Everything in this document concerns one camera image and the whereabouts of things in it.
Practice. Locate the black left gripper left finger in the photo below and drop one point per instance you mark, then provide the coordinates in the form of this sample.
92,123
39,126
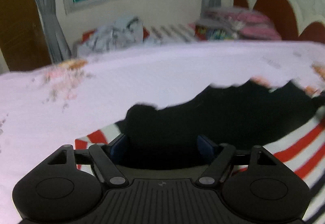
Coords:
102,166

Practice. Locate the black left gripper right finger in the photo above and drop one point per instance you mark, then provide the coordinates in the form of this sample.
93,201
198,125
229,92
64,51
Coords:
218,157

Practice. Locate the striped black red white shirt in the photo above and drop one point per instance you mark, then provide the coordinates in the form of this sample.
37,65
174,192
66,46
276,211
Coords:
161,155

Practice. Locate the crumpled grey white clothes pile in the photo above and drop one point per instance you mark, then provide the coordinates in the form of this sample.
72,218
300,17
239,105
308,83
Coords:
119,35

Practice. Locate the floral white bed sheet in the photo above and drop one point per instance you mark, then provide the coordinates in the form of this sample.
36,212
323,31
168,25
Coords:
33,126

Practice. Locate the colourful folded cloth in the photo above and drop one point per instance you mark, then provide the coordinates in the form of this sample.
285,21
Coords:
205,33

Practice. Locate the grey striped white mattress cover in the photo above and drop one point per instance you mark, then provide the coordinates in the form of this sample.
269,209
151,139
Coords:
167,34

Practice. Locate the pink grey folded blankets stack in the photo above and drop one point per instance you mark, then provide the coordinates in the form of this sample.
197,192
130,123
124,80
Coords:
244,24

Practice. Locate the red white scalloped headboard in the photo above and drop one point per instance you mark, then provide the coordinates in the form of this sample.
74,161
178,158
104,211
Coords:
284,19

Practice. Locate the brown wooden door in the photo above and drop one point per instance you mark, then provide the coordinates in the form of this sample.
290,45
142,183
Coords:
23,44

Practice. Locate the grey left curtain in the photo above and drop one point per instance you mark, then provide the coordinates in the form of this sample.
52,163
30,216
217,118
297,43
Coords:
57,45

